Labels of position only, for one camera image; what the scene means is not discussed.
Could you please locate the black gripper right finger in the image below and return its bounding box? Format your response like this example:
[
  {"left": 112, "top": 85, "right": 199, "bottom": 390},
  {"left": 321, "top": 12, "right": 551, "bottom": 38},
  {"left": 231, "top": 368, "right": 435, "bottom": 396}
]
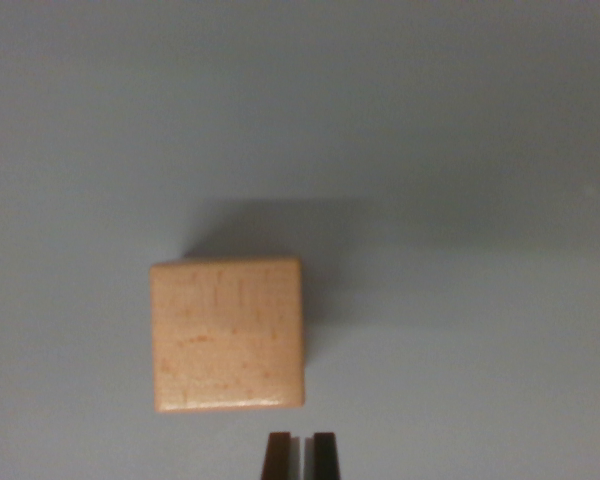
[{"left": 304, "top": 432, "right": 342, "bottom": 480}]

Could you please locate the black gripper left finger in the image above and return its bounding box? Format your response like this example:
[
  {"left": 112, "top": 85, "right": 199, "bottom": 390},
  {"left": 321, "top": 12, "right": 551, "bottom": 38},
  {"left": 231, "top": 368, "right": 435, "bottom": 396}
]
[{"left": 261, "top": 432, "right": 302, "bottom": 480}]

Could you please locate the light wooden cube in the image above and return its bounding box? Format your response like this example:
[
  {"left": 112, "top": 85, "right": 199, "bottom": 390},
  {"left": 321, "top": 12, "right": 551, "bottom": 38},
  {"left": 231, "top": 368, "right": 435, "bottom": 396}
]
[{"left": 149, "top": 256, "right": 307, "bottom": 414}]

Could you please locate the grey plastic bin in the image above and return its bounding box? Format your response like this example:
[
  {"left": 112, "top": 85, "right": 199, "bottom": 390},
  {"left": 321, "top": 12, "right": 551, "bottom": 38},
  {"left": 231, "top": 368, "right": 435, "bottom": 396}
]
[{"left": 0, "top": 0, "right": 600, "bottom": 480}]

